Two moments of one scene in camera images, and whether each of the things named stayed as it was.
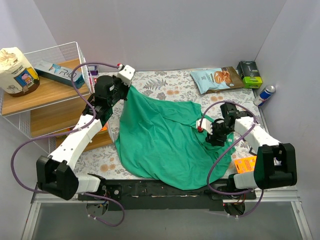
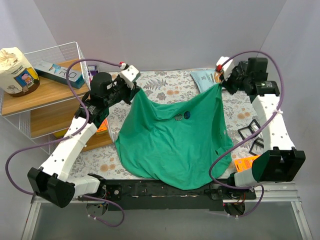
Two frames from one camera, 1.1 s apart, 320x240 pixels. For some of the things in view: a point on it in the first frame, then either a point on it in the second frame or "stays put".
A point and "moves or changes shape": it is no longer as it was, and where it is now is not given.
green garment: (157, 141) moves or changes shape
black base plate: (127, 195) stays put
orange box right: (244, 165) stays put
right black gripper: (215, 133) → (229, 83)
